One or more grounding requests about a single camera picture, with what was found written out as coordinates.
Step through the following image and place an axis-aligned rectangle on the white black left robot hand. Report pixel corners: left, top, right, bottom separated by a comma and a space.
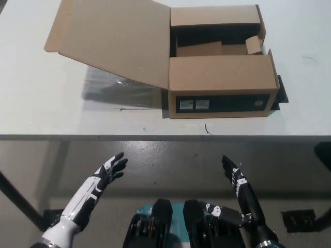
60, 152, 129, 231

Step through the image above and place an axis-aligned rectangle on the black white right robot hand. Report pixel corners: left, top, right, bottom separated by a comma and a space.
205, 154, 278, 242

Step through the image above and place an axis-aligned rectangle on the brown cardboard storage box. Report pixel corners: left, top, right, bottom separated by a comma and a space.
43, 0, 281, 120

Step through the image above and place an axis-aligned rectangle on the black floor tape patch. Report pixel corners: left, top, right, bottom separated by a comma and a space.
43, 208, 66, 233
281, 210, 317, 234

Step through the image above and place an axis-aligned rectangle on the black table leg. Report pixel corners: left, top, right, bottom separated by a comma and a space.
0, 169, 50, 232

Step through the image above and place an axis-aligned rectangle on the clear plastic film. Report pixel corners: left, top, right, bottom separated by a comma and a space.
82, 66, 169, 111

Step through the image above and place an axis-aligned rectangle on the small cardboard carton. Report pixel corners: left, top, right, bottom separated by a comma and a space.
245, 36, 264, 55

